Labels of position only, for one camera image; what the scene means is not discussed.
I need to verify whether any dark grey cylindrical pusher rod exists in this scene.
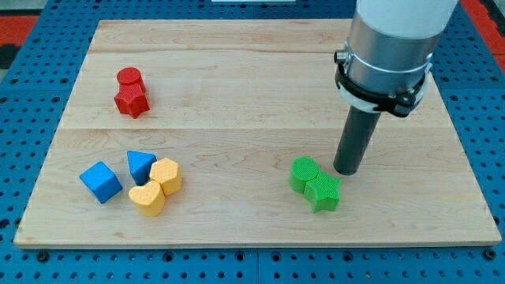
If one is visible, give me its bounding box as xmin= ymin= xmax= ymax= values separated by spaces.
xmin=333 ymin=106 xmax=380 ymax=175

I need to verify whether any light wooden board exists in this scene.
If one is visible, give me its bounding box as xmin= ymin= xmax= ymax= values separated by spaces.
xmin=14 ymin=20 xmax=501 ymax=249

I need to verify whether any yellow hexagon block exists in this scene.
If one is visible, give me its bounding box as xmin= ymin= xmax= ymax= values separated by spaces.
xmin=149 ymin=158 xmax=182 ymax=196

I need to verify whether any yellow heart block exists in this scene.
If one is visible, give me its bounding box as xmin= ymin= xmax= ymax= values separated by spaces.
xmin=128 ymin=181 xmax=166 ymax=217

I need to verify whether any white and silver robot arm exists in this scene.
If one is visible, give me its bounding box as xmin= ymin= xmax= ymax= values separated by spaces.
xmin=335 ymin=0 xmax=458 ymax=118

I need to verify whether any blue triangle block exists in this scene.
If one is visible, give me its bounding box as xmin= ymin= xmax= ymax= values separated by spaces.
xmin=127 ymin=150 xmax=157 ymax=185

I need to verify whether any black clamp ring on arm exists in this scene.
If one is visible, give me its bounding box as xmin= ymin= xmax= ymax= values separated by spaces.
xmin=335 ymin=62 xmax=428 ymax=118

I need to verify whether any green cylinder block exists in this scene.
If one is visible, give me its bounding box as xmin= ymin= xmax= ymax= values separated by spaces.
xmin=289 ymin=156 xmax=320 ymax=193

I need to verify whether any red star block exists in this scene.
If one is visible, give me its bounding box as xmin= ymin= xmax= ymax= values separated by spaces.
xmin=114 ymin=84 xmax=150 ymax=119

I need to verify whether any green star block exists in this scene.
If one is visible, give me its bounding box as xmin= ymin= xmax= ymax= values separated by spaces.
xmin=303 ymin=171 xmax=342 ymax=213

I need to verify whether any blue cube block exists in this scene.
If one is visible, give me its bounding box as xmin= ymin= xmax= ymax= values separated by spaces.
xmin=79 ymin=161 xmax=122 ymax=204

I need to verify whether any red cylinder block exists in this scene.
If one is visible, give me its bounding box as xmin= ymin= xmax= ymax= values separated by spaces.
xmin=116 ymin=67 xmax=146 ymax=92

